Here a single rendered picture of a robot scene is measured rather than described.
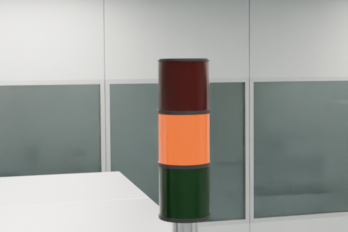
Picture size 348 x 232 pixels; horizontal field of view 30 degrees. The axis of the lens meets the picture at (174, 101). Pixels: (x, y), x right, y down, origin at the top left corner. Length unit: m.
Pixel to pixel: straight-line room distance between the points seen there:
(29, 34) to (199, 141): 4.53
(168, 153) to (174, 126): 0.03
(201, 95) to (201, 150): 0.05
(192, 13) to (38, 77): 1.34
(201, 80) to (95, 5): 4.58
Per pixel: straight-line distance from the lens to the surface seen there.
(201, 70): 0.60
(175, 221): 0.61
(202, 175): 0.61
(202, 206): 0.61
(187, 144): 0.60
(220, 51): 5.39
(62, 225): 1.04
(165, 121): 0.60
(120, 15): 5.19
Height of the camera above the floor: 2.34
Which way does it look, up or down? 3 degrees down
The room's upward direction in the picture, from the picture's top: straight up
